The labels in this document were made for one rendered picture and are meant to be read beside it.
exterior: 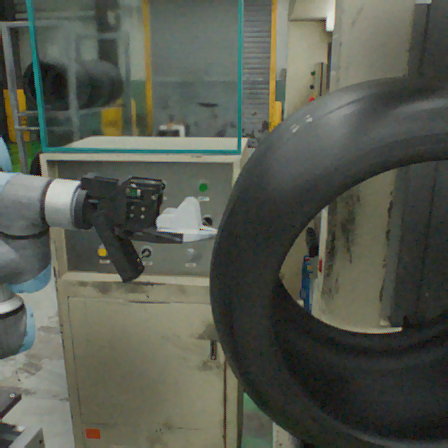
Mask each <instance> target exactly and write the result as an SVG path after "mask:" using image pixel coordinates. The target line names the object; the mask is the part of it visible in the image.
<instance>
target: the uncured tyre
mask: <svg viewBox="0 0 448 448"><path fill-rule="evenodd" d="M324 96H327V98H323V97H320V98H318V99H316V100H314V101H312V102H310V103H307V104H305V105H304V106H302V107H301V108H299V109H298V110H296V111H295V112H293V113H292V114H291V115H289V116H288V117H287V118H286V119H285V120H284V121H283V122H281V123H280V124H279V125H278V126H277V127H276V128H275V129H274V130H273V131H272V132H271V133H269V134H268V135H267V136H266V137H265V138H264V139H263V140H262V141H261V142H260V144H259V145H258V146H257V147H256V148H255V150H254V151H253V152H252V154H251V155H250V157H249V158H248V159H247V161H246V164H245V166H244V167H243V169H242V170H241V172H240V173H239V175H238V177H237V179H236V181H235V184H234V186H233V188H232V191H231V193H230V196H229V199H228V202H227V205H226V208H225V210H224V213H223V215H222V218H221V221H220V224H219V227H218V230H217V233H216V237H215V241H214V245H213V249H212V255H211V261H210V269H209V298H210V306H211V313H212V318H213V322H214V326H215V330H216V333H217V336H218V339H219V342H220V344H221V347H222V350H223V353H224V355H225V357H226V360H227V362H228V364H229V366H230V368H231V370H232V372H233V374H234V376H235V377H236V378H237V380H238V381H239V383H240V384H241V386H242V387H243V389H244V392H245V393H246V394H247V396H248V397H249V398H250V399H251V401H252V402H253V403H254V404H255V405H256V406H257V407H259V408H260V409H261V411H262V412H264V413H265V414H266V415H267V416H268V417H269V418H270V419H271V420H272V421H273V422H274V423H276V424H277V425H278V426H279V427H281V429H282V430H284V431H285V432H286V433H289V434H291V435H292V436H294V437H295V438H297V439H299V440H300V441H302V442H304V443H306V444H307V445H309V446H311V447H313V448H448V309H447V310H446V311H444V312H443V313H441V314H440V315H438V316H436V317H435V318H433V319H431V320H429V321H427V322H425V323H423V324H421V325H419V326H415V327H410V328H406V329H402V330H398V331H393V332H384V333H357V332H352V331H347V330H343V329H340V328H337V327H334V326H332V325H329V324H328V323H326V322H324V321H322V320H320V319H318V318H317V317H315V316H314V315H312V314H311V313H309V312H308V311H307V310H305V309H304V308H303V307H302V306H301V305H300V304H299V303H298V302H296V301H295V300H294V299H293V298H292V297H291V294H290V293H289V291H288V290H287V288H286V287H285V285H284V283H283V282H282V280H281V278H280V276H279V273H280V270H281V268H282V265H283V263H284V261H285V260H286V258H287V256H288V254H289V252H290V250H291V248H292V247H293V244H294V242H295V241H296V239H297V238H298V236H299V235H300V233H301V232H302V231H303V230H304V228H305V227H306V226H307V225H308V224H309V222H310V221H311V220H312V219H313V218H314V217H315V216H317V215H318V214H319V213H320V212H321V211H322V210H323V209H325V208H326V207H327V206H328V205H329V204H330V203H332V202H333V200H335V199H336V198H337V197H339V196H340V195H341V194H343V193H344V192H346V191H348V190H349V189H351V188H352V187H354V186H356V185H358V184H360V183H361V182H363V181H365V180H366V179H371V178H373V177H375V176H378V175H380V174H383V173H385V172H388V171H391V170H394V169H396V168H400V167H404V166H408V165H412V164H417V163H422V162H429V161H439V160H448V77H390V78H381V79H376V80H370V81H365V82H357V83H353V84H351V85H348V86H345V87H342V88H339V89H337V90H334V91H332V92H329V93H327V94H325V95H324ZM312 112H314V114H315V115H316V116H317V118H316V119H315V120H313V121H312V122H310V123H309V124H307V125H306V126H304V127H303V128H301V129H300V130H299V131H297V132H296V133H295V134H292V135H291V136H290V135H289V134H288V133H287V130H288V129H289V128H290V127H291V126H293V125H294V124H295V123H297V122H298V121H300V120H301V119H302V118H304V117H305V116H307V115H309V114H310V113H312Z"/></svg>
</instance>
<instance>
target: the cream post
mask: <svg viewBox="0 0 448 448"><path fill-rule="evenodd" d="M414 8H415V0H335V14H334V28H333V37H334V36H335V35H336V34H338V33H339V36H338V51H337V64H336V75H331V73H330V87H329V92H332V91H334V90H337V89H339V88H342V87H345V86H348V85H351V84H353V83H357V82H365V81H370V80H376V79H381V78H390V77H407V76H408V60H409V51H410V42H411V34H412V25H413V16H414ZM396 171H397V168H396V169H394V170H391V171H388V172H385V173H383V174H380V175H378V176H375V177H373V178H371V179H366V180H365V181H363V182H361V183H360V184H358V185H356V186H354V187H352V188H351V189H349V190H348V191H346V192H344V193H343V194H341V195H340V196H339V197H337V198H336V199H335V200H333V202H332V203H330V204H329V205H328V206H327V218H326V216H325V214H324V211H323V210H322V220H321V235H320V250H319V260H320V259H322V260H323V268H322V273H320V272H319V270H318V279H317V299H316V310H315V317H317V318H318V319H320V320H322V321H324V322H326V323H328V324H329V325H341V326H362V327H380V318H381V309H382V300H383V292H384V283H385V275H386V266H387V257H388V249H389V240H390V231H391V222H392V214H393V206H394V197H395V188H396Z"/></svg>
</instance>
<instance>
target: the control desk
mask: <svg viewBox="0 0 448 448"><path fill-rule="evenodd" d="M39 155H40V164H41V172H42V177H46V178H53V179H61V180H68V181H81V177H83V176H87V174H88V173H95V174H98V177H106V178H108V177H113V178H120V179H121V178H123V177H128V176H129V175H136V176H143V177H151V178H158V179H162V190H161V191H163V204H162V205H161V206H160V213H159V215H162V212H163V211H164V210H165V209H168V208H172V209H178V208H179V207H180V206H181V204H182V203H183V202H184V200H185V199H186V198H187V197H194V198H196V199H197V200H198V204H199V210H200V215H201V221H202V225H204V226H207V227H210V228H213V229H215V230H218V227H219V224H220V220H221V217H222V215H223V213H224V210H225V208H226V205H227V202H228V199H229V196H230V193H231V191H232V188H233V186H234V184H235V181H236V179H237V177H238V175H239V173H240V172H241V170H242V169H243V167H244V166H245V164H246V161H247V138H242V154H241V155H231V154H168V153H106V152H44V153H41V154H39ZM50 237H51V252H52V255H53V263H52V264H53V272H54V277H55V278H56V279H55V286H56V294H57V304H58V314H59V323H60V331H61V338H62V346H63V353H64V361H65V369H66V378H67V386H68V394H69V403H70V411H71V419H72V427H73V436H74V445H75V448H242V438H243V426H244V389H243V387H242V386H241V384H240V383H239V381H238V380H237V378H236V377H235V376H234V374H233V372H232V370H231V368H230V366H229V364H228V362H227V360H226V357H225V355H224V353H223V350H222V347H221V344H220V342H219V339H218V336H217V333H216V330H215V326H214V322H213V318H212V313H211V306H210V298H209V269H210V261H211V255H212V249H213V245H214V241H215V238H213V239H210V240H208V241H204V242H196V243H182V244H156V243H149V242H144V241H132V240H131V242H132V244H133V246H134V248H135V250H136V251H137V253H138V255H139V257H140V259H141V260H142V262H143V264H144V266H145V270H144V272H143V273H142V274H141V275H140V276H139V277H138V278H137V279H135V280H133V281H130V282H128V283H123V282H122V280H121V278H120V276H119V275H118V273H117V271H116V267H115V265H114V263H113V261H112V259H111V258H110V257H109V255H108V253H107V251H106V249H105V247H104V245H103V243H102V241H101V240H100V238H99V236H98V234H97V232H96V230H95V228H94V226H92V228H91V229H90V230H82V229H78V230H71V229H64V228H57V227H51V226H50ZM85 428H93V429H100V434H101V439H91V438H86V432H85Z"/></svg>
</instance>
